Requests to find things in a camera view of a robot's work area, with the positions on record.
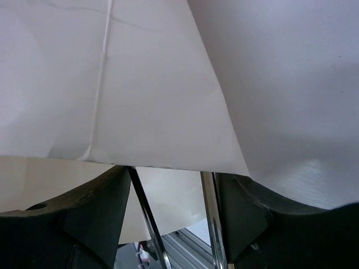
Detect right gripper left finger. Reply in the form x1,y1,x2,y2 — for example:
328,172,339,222
1,166,131,268

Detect beige paper bag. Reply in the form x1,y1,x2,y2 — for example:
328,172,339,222
1,1,248,235

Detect metal tongs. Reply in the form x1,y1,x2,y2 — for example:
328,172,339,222
127,166,229,268

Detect aluminium mounting rail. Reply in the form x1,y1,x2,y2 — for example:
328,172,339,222
114,229,214,268

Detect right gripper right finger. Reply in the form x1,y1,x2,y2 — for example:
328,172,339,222
215,173,358,268

